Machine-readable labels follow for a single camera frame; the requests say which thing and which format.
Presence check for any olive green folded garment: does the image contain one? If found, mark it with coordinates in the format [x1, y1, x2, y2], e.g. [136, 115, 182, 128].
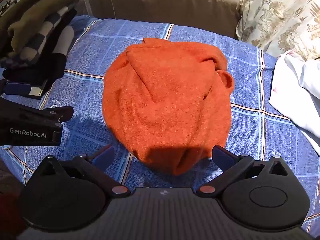
[7, 0, 82, 53]

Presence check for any black white-edged cloth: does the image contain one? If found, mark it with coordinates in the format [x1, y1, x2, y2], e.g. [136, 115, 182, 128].
[26, 79, 50, 100]

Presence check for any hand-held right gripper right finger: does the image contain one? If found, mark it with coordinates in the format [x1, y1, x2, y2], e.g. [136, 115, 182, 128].
[196, 145, 290, 198]

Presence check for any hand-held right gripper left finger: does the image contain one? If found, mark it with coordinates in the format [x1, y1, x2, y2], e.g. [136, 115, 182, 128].
[37, 144, 131, 197]

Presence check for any dark olive folded garment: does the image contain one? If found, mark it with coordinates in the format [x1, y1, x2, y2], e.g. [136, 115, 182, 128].
[0, 0, 60, 53]

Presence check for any floral patterned pillow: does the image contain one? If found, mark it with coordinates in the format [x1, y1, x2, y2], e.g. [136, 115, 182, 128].
[236, 0, 320, 61]

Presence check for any white garment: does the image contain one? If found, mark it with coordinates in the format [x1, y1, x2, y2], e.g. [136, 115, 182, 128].
[269, 50, 320, 155]

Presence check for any orange knit sweater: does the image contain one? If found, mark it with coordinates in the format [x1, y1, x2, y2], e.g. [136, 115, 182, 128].
[102, 37, 235, 177]

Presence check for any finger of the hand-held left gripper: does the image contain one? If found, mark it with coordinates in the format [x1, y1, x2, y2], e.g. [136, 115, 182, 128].
[40, 106, 74, 126]
[0, 79, 32, 95]

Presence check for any brown sofa cushion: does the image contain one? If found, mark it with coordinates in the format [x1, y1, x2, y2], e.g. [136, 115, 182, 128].
[75, 0, 242, 40]

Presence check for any red cloth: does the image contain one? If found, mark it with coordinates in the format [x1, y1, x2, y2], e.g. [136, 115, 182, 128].
[0, 160, 27, 240]

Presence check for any checkered folded garment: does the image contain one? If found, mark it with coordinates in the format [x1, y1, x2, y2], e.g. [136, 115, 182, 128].
[0, 5, 77, 64]

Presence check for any blue plaid blanket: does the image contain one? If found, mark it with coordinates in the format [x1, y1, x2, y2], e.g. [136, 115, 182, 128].
[0, 15, 320, 239]

